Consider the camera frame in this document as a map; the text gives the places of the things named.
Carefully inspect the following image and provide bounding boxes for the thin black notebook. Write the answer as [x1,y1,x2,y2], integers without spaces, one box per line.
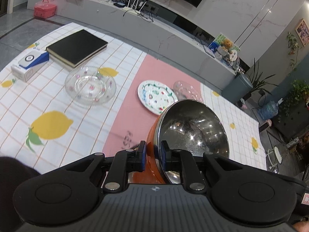
[49,53,75,70]

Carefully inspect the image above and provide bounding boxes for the framed wall picture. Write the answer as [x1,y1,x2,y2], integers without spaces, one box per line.
[295,19,309,47]

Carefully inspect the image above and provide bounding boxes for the dark planter cabinet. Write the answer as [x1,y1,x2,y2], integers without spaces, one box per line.
[278,106,309,139]

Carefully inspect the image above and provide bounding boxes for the thick black notebook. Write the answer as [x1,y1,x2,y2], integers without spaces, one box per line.
[45,29,109,67]

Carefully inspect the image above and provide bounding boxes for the blue water bottle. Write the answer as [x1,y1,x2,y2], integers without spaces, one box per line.
[257,101,279,121]

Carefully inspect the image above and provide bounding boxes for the grey-green trash can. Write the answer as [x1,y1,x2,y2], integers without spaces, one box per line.
[221,74,253,104]

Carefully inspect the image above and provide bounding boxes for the brown teddy bear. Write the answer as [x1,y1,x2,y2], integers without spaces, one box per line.
[222,39,234,52]

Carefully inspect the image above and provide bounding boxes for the white and blue box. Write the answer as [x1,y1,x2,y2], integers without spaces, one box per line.
[10,51,50,82]

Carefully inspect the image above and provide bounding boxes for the grey marble tv bench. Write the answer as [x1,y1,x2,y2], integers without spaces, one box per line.
[27,0,240,90]

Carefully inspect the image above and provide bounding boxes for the bushy green plant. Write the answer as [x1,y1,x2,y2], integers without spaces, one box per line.
[278,79,309,124]

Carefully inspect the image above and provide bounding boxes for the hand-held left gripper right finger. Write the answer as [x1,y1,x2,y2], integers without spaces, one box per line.
[160,141,245,191]

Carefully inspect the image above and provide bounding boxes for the orange steel bowl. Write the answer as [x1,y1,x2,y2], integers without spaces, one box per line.
[146,99,230,184]

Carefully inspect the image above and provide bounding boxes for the white router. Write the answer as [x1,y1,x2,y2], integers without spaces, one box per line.
[123,0,148,14]

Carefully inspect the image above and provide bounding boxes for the pink storage box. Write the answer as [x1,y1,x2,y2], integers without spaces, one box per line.
[34,0,58,19]

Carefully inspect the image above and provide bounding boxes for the white painted plate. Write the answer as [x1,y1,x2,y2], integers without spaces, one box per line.
[138,80,178,116]

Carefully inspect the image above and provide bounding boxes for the long-leaf potted plant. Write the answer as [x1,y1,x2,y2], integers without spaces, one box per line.
[244,58,278,100]

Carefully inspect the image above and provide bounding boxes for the black cable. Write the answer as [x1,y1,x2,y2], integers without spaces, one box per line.
[139,10,155,23]

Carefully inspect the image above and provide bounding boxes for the small clear glass bowl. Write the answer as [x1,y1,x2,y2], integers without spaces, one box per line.
[173,80,204,103]

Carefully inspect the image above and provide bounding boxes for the small beige heater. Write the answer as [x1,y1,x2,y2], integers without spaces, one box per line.
[259,120,272,133]

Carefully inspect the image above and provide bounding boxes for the floral clear glass plate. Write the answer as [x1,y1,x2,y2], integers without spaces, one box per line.
[65,66,117,106]

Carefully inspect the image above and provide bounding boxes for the white round stool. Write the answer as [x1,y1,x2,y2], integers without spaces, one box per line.
[266,145,287,172]

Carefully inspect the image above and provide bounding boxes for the hanging ivy plant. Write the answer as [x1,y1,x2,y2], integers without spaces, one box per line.
[286,31,301,72]

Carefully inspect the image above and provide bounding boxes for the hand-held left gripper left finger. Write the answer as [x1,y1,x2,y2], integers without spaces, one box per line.
[57,141,147,191]

